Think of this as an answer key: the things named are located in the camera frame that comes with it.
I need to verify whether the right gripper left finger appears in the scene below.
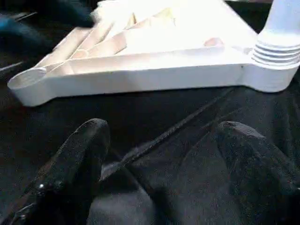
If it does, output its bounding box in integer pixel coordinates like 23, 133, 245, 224
0, 119, 111, 225

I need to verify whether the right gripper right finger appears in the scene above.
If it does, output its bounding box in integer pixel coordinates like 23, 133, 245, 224
213, 121, 300, 225

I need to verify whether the white plastic table top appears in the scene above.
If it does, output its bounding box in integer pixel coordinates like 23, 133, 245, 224
7, 0, 300, 107

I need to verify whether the white plastic table leg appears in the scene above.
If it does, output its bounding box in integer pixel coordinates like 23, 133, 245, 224
251, 0, 300, 66

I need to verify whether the black mat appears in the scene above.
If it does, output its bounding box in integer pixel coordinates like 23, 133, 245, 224
0, 0, 300, 225

